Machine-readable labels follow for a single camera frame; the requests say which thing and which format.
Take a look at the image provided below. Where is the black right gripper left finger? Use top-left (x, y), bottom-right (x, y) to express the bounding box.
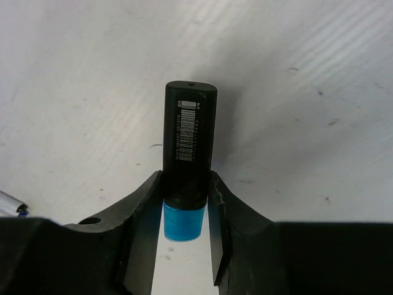
top-left (1, 171), bottom-right (162, 294)

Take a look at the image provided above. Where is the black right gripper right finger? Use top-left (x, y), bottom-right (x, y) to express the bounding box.
top-left (208, 172), bottom-right (392, 294)

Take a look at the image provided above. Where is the blue cap white marker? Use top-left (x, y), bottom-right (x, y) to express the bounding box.
top-left (0, 191), bottom-right (29, 217)

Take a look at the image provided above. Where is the light blue cap black highlighter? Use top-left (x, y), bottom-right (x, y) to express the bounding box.
top-left (163, 81), bottom-right (217, 242)

